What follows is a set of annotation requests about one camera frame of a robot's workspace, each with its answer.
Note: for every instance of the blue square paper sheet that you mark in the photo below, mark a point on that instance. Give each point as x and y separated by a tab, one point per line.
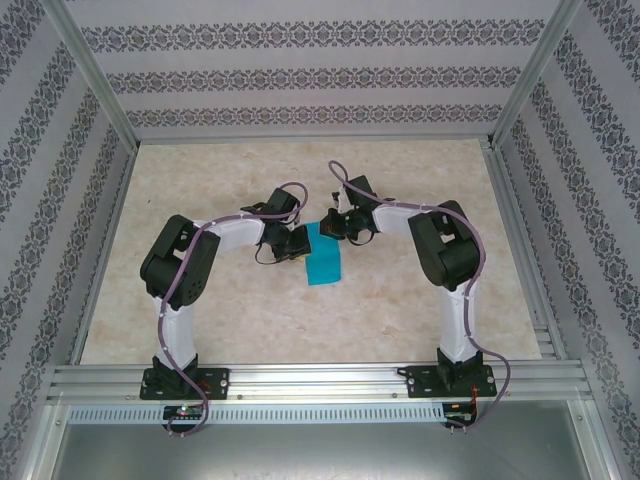
325	265

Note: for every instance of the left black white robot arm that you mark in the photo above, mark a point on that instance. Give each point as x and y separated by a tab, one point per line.
180	260

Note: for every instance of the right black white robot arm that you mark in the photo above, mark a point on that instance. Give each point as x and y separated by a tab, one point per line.
445	250

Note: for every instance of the grey metal sheet panel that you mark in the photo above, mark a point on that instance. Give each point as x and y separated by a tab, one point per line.
320	450

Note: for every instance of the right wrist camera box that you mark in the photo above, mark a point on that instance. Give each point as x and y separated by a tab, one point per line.
360	190

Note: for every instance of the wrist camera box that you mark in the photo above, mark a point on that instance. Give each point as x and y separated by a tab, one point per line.
360	190
282	202

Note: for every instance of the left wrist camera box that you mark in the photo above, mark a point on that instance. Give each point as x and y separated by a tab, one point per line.
282	202

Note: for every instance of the aluminium frame cross bar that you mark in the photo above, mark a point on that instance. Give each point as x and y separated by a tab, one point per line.
310	138

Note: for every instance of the aluminium mounting rail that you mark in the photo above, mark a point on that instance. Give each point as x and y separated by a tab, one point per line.
320	382

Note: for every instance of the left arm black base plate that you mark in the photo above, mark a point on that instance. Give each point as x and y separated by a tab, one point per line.
217	382

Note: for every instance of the aluminium table side rail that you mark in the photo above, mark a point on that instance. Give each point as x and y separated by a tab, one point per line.
104	250
525	250

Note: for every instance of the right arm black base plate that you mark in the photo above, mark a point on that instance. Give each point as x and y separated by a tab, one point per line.
420	385

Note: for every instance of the aluminium frame post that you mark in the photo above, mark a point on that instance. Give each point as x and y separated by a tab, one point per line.
90	65
535	65

